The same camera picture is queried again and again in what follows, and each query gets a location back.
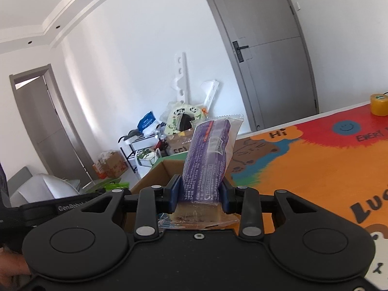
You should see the purple snack packet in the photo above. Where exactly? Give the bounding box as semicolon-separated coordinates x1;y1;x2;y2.
158;114;244;231

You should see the yellow tape roll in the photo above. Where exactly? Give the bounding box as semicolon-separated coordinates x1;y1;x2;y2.
370;94;388;116

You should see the green plastic bag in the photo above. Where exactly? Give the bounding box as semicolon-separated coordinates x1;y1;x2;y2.
90;177;130;192

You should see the colourful cartoon table mat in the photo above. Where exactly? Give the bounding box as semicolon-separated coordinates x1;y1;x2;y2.
152;101;388;280

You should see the black door handle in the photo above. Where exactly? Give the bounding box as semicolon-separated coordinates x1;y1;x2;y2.
233;41;249;63

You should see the short white foam board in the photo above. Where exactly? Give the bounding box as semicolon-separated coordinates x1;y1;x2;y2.
200;80;219;119

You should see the white shopping bag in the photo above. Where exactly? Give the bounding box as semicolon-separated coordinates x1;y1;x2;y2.
135;148;162;180

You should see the grey white armchair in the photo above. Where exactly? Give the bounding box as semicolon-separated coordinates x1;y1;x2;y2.
8;166;83;207

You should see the grey open doorway door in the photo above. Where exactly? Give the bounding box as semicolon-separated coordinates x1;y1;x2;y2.
9;64;95;183

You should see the panda print seat ring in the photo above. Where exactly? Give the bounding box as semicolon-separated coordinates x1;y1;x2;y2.
165;103;208;136

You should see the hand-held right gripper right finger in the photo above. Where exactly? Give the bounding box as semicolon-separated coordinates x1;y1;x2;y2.
218;183;319;241

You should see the grey room door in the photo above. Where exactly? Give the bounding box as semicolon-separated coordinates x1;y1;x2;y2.
195;0;319;131

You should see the person's left hand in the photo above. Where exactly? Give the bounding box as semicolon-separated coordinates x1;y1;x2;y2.
0;249;31;279

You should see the black shoe rack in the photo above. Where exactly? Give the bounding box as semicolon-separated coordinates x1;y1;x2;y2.
118;133;166;174

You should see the orange printed cardboard box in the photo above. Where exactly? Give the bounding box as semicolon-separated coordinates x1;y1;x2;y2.
92;151;128;180

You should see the blue plastic bag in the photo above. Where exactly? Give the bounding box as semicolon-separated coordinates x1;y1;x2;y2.
138;112;157;131

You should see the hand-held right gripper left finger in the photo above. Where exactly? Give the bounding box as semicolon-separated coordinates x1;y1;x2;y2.
80;174;183;241

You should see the brown printed cardboard box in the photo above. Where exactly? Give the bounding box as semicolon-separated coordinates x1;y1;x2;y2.
165;129;195;159

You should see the tall white foam board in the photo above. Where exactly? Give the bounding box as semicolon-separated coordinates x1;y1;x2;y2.
171;52;190;104

